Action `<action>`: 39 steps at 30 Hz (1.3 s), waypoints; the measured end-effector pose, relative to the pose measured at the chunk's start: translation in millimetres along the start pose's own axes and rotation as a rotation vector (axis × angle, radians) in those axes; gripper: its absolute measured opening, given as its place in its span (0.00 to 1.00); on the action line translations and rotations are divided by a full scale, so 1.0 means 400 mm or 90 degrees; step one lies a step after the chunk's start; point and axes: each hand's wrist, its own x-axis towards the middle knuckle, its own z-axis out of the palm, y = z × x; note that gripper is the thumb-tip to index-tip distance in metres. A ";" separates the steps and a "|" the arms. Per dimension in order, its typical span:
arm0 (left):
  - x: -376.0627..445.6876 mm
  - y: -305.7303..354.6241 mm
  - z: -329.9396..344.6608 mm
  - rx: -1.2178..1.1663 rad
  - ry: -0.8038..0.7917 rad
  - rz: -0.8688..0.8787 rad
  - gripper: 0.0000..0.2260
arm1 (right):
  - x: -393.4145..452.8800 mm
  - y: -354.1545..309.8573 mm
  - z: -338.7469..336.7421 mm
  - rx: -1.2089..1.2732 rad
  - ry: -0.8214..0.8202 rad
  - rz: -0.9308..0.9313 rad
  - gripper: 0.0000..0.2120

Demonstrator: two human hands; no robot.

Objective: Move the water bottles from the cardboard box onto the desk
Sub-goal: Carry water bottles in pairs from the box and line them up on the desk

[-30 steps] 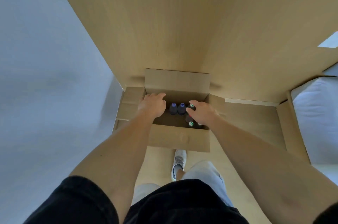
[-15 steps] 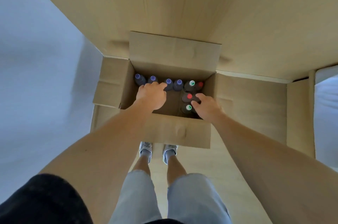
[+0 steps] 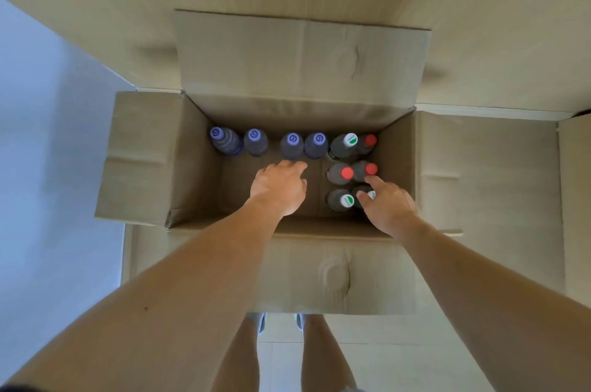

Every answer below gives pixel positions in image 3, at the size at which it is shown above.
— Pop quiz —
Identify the person's right hand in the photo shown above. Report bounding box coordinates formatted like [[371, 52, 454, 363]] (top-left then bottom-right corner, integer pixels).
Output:
[[355, 175, 421, 239]]

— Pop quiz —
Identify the person's left hand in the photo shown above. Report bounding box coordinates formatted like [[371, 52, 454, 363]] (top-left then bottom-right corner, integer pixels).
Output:
[[249, 159, 309, 218]]

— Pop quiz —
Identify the group of bottles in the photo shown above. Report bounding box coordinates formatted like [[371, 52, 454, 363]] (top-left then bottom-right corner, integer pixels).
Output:
[[209, 126, 379, 214]]

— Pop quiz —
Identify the brown cardboard box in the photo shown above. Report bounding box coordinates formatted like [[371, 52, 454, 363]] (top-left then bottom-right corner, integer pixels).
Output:
[[94, 9, 591, 316]]

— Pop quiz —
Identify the person's right forearm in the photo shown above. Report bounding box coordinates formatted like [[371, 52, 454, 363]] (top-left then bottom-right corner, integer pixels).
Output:
[[399, 216, 591, 392]]

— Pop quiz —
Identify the person's left forearm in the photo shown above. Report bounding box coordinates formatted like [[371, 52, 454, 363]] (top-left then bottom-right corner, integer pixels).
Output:
[[7, 200, 283, 392]]

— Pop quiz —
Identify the person's right leg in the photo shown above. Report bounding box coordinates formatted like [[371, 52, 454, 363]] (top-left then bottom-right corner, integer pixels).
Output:
[[300, 314, 359, 392]]

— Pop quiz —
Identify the person's leg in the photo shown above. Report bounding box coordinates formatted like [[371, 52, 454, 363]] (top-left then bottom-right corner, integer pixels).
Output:
[[210, 315, 261, 392], [300, 314, 359, 392]]

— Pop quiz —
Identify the person's left leg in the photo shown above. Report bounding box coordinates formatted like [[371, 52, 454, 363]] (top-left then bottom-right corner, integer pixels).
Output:
[[210, 315, 261, 392]]

